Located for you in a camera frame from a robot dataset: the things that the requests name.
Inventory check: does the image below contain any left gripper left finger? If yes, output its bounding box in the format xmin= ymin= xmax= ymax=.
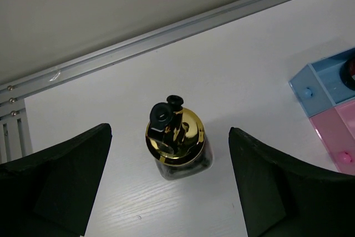
xmin=1 ymin=123 xmax=112 ymax=236

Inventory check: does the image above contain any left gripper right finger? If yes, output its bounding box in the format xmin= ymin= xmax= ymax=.
xmin=229 ymin=128 xmax=354 ymax=236

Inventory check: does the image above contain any glass oil bottle gold spout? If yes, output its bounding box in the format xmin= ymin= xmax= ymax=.
xmin=145 ymin=95 xmax=213 ymax=180

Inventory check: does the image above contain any soy sauce bottle red label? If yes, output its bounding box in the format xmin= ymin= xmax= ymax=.
xmin=340 ymin=57 xmax=355 ymax=90

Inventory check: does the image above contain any pink plastic drawer box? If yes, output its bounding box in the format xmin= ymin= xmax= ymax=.
xmin=310 ymin=100 xmax=354 ymax=175

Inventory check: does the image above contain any blue plastic drawer box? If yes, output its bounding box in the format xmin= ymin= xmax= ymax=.
xmin=289 ymin=48 xmax=354 ymax=118

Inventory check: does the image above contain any aluminium rail frame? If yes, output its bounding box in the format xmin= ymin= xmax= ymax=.
xmin=1 ymin=0 xmax=291 ymax=163

